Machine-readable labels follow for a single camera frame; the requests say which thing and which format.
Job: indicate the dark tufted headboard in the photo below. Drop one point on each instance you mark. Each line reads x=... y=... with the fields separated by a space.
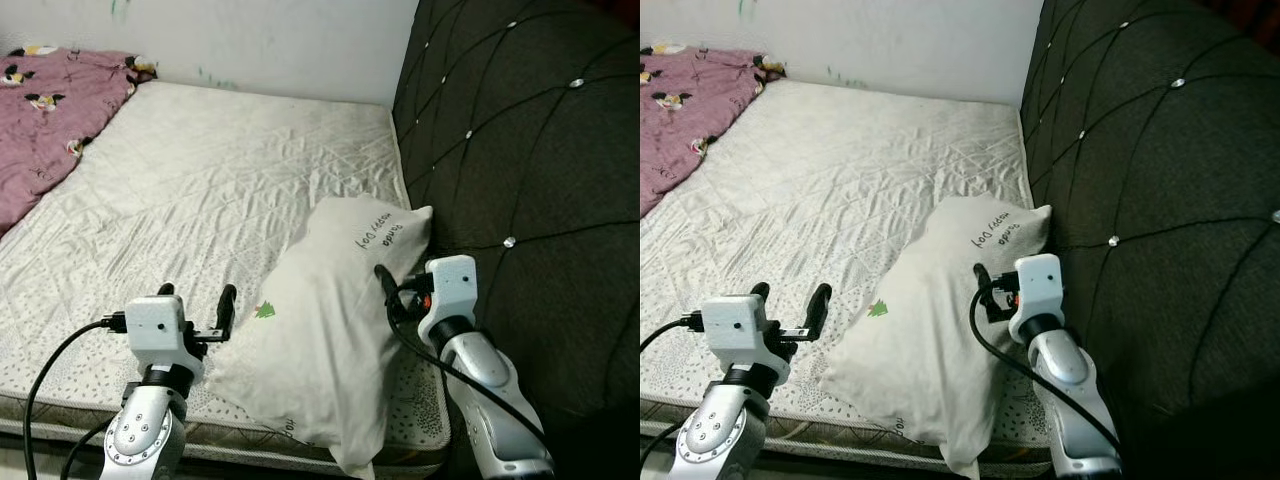
x=1170 y=150
x=530 y=150

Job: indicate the grey quilted mattress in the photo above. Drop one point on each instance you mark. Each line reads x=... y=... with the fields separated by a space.
x=200 y=180
x=850 y=170

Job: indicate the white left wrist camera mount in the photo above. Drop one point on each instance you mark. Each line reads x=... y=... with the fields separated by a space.
x=155 y=325
x=730 y=325

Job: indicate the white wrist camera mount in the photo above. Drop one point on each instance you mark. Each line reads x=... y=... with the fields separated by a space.
x=1038 y=285
x=730 y=325
x=450 y=285
x=155 y=325

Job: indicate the pink cartoon mouse blanket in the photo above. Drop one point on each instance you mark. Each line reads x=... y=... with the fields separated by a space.
x=50 y=130
x=680 y=120

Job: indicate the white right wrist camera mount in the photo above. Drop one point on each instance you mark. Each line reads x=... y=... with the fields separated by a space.
x=1038 y=285
x=450 y=285

